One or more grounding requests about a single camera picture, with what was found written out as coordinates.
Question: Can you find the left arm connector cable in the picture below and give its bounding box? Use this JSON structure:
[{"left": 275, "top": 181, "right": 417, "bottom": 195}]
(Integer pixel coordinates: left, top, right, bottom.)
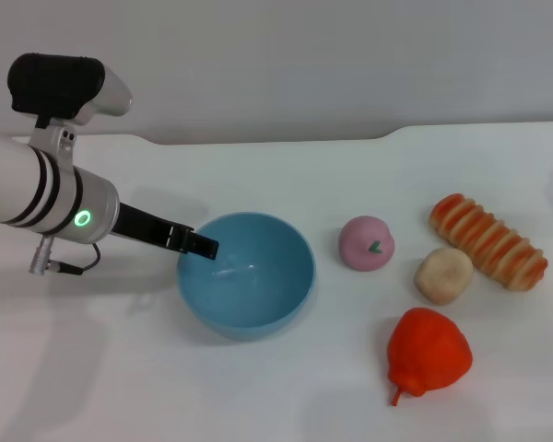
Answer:
[{"left": 29, "top": 234, "right": 101, "bottom": 277}]

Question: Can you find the red bell pepper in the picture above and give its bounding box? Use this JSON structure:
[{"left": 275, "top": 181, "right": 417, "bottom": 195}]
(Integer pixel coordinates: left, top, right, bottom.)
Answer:
[{"left": 386, "top": 307, "right": 474, "bottom": 407}]

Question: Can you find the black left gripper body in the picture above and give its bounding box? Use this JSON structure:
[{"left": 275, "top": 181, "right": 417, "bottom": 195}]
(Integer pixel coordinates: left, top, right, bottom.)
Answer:
[{"left": 113, "top": 201, "right": 195, "bottom": 255}]

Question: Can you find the blue plastic bowl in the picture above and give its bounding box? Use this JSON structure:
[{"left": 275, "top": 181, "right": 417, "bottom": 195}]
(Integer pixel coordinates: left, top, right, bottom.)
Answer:
[{"left": 178, "top": 211, "right": 316, "bottom": 343}]

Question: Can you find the beige egg yolk pastry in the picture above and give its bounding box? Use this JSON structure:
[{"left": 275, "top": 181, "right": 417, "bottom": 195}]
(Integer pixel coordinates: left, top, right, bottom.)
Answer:
[{"left": 413, "top": 247, "right": 475, "bottom": 306}]

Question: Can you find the left wrist camera housing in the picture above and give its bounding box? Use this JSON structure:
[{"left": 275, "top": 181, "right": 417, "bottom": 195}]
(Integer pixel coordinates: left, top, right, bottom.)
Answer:
[{"left": 6, "top": 52, "right": 134, "bottom": 160}]

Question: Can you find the pink peach bun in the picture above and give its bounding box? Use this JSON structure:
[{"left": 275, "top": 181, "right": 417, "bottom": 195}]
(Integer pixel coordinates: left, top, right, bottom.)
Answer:
[{"left": 338, "top": 215, "right": 395, "bottom": 273}]

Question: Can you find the orange striped long bread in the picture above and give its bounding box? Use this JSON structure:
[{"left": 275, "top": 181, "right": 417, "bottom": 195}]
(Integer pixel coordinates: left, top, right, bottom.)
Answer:
[{"left": 428, "top": 192, "right": 548, "bottom": 292}]

